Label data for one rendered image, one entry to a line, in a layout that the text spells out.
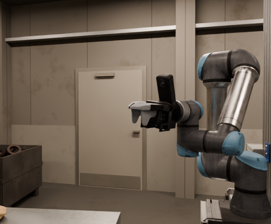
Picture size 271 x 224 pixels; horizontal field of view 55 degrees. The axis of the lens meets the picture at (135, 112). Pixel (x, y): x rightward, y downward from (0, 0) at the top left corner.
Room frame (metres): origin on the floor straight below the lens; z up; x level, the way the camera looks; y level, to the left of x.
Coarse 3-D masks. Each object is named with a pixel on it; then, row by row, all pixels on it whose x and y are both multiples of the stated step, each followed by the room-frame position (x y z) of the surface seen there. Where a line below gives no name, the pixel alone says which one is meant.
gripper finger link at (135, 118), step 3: (132, 102) 0.68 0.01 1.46; (135, 102) 0.69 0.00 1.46; (138, 102) 0.70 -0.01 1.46; (141, 102) 0.71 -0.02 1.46; (144, 102) 0.72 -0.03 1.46; (129, 105) 0.66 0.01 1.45; (132, 111) 0.69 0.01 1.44; (135, 111) 0.70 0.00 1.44; (138, 111) 0.71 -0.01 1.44; (132, 114) 0.69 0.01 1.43; (135, 114) 0.71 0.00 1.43; (138, 114) 0.72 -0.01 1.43; (132, 117) 0.70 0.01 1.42; (135, 117) 0.71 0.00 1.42; (138, 117) 0.72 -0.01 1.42; (132, 120) 0.70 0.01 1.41; (135, 120) 0.71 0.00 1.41
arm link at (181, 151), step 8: (184, 128) 0.86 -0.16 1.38; (192, 128) 0.86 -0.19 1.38; (184, 136) 0.86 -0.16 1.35; (192, 136) 0.85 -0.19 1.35; (200, 136) 0.83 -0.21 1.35; (184, 144) 0.86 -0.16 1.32; (192, 144) 0.85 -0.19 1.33; (200, 144) 0.83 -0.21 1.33; (184, 152) 0.86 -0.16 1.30; (192, 152) 0.86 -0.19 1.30
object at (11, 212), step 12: (12, 216) 0.94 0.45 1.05; (24, 216) 0.94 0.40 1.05; (36, 216) 0.94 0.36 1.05; (48, 216) 0.94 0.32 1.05; (60, 216) 0.94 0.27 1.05; (72, 216) 0.94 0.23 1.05; (84, 216) 0.94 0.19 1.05; (96, 216) 0.94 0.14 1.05; (108, 216) 0.94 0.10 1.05; (120, 216) 0.97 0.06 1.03
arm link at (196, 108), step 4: (184, 100) 0.86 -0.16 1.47; (188, 100) 0.88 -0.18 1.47; (192, 100) 0.90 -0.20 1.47; (188, 104) 0.84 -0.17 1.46; (192, 104) 0.86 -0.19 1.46; (196, 104) 0.88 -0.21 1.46; (200, 104) 0.91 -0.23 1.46; (192, 108) 0.85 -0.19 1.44; (196, 108) 0.87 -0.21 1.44; (200, 108) 0.89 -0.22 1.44; (192, 112) 0.85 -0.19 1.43; (196, 112) 0.87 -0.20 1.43; (200, 112) 0.89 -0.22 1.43; (192, 116) 0.85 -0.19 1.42; (196, 116) 0.87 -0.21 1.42; (200, 116) 0.90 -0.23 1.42; (188, 120) 0.86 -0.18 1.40; (192, 120) 0.86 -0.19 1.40; (196, 120) 0.87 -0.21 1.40; (180, 124) 0.87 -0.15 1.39; (184, 124) 0.87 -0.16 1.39; (188, 124) 0.86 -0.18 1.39; (192, 124) 0.86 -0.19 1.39; (196, 124) 0.87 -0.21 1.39
